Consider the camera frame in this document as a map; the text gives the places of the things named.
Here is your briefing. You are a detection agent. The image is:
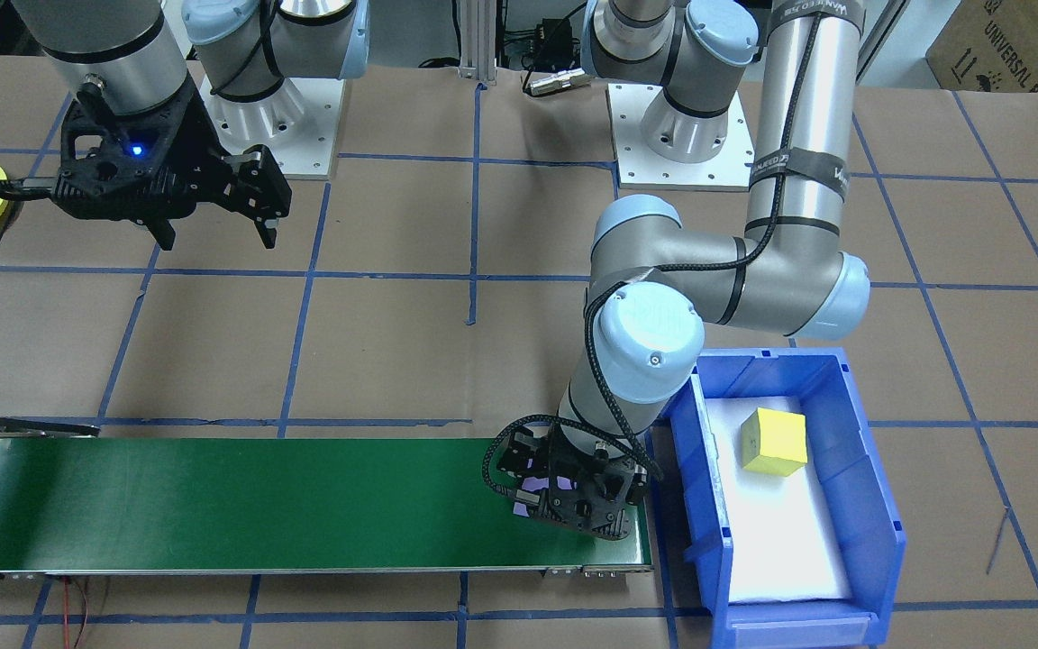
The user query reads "silver cylindrical connector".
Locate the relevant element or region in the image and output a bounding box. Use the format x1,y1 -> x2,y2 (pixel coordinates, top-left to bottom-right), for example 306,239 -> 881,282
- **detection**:
524,68 -> 588,96

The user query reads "yellow foam block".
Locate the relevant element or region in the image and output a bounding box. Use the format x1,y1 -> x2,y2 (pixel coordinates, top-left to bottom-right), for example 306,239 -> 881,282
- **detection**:
740,407 -> 810,477

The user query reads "brown cardboard box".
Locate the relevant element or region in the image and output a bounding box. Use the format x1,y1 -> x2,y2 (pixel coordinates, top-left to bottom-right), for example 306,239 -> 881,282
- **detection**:
924,0 -> 1038,96

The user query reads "red conveyor wire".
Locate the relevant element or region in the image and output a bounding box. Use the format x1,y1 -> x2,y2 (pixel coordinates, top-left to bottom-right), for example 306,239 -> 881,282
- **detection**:
58,577 -> 93,649

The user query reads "blue plastic bin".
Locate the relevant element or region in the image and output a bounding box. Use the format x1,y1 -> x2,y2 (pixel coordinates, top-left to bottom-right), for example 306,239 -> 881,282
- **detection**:
663,347 -> 907,648

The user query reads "purple foam block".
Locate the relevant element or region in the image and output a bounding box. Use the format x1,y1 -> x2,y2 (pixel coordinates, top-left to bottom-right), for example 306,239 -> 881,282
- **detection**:
513,455 -> 560,519

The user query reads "white foam pad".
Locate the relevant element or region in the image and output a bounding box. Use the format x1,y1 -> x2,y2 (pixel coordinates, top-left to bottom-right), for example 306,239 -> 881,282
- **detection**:
706,394 -> 853,603

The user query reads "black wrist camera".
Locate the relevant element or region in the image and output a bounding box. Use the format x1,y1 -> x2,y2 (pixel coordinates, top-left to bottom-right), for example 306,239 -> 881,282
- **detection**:
519,491 -> 639,542
50,171 -> 224,224

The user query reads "black power adapter box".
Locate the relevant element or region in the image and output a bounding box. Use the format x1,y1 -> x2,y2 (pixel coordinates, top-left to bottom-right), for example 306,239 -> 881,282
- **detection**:
533,18 -> 576,57

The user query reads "green conveyor belt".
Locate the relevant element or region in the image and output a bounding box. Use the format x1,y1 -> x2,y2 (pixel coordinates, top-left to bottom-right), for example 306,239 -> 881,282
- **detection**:
0,416 -> 655,582

